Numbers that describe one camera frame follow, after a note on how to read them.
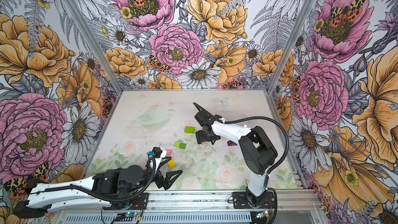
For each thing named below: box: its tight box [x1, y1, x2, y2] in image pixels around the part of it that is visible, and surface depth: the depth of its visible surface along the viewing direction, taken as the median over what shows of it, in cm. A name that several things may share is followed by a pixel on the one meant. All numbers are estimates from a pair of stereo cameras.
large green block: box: [183, 126, 196, 134], surface depth 102 cm
